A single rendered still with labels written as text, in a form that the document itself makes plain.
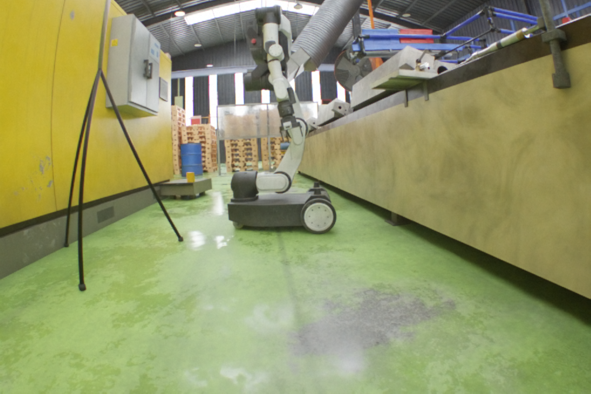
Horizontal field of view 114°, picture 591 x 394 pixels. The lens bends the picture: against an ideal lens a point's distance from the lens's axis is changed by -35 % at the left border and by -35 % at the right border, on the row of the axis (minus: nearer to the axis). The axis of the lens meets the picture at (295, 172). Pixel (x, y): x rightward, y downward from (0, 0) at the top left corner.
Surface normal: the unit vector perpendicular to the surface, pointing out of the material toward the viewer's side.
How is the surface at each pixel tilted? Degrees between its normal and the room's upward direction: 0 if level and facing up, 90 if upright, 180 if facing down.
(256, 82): 113
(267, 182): 90
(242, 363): 0
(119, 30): 90
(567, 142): 87
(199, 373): 0
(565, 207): 90
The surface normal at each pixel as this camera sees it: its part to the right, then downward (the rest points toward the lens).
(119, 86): 0.11, 0.06
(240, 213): -0.39, 0.07
